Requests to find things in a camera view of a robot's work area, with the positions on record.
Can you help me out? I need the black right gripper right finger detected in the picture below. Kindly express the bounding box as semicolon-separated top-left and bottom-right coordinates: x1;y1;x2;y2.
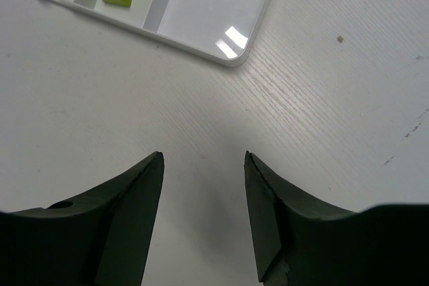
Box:
244;153;428;285

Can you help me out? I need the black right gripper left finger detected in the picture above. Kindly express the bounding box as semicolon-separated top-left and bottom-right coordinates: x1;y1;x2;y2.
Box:
1;152;164;285

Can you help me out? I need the white three-compartment tray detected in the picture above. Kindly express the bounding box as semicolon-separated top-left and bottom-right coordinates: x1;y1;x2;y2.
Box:
49;0;270;67

